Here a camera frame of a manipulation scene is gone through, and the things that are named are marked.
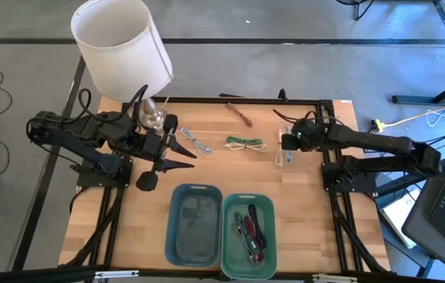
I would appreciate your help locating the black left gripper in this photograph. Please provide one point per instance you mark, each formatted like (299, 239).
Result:
(153, 147)

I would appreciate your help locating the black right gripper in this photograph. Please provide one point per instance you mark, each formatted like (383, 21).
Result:
(291, 142)

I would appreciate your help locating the blue plastic bin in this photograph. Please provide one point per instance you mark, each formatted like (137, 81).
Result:
(193, 228)

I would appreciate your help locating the green plastic bin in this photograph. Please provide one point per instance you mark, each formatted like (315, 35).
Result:
(230, 259)

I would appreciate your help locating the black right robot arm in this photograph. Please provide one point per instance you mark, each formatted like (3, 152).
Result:
(379, 143)

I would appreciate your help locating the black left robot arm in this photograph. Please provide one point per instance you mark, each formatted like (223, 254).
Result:
(89, 129)

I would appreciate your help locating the silver lamp base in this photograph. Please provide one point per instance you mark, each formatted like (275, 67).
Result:
(152, 118)

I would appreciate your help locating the white lampshade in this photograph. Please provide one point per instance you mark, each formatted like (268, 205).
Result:
(128, 67)

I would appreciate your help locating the white box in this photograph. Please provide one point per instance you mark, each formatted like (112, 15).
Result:
(397, 216)

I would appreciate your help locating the black chair base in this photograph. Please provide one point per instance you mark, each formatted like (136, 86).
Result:
(358, 12)

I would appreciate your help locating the black laptop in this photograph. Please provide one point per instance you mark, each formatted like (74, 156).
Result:
(442, 220)

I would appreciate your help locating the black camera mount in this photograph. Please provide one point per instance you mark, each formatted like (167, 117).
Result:
(282, 94)

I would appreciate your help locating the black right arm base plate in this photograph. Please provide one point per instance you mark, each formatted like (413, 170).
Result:
(330, 177)

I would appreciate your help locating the black aluminium table frame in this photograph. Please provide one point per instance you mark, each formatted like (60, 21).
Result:
(246, 101)

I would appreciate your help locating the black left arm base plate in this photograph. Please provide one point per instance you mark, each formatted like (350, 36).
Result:
(89, 181)

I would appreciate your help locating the black aluminium rig frame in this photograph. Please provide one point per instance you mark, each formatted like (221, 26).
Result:
(49, 275)

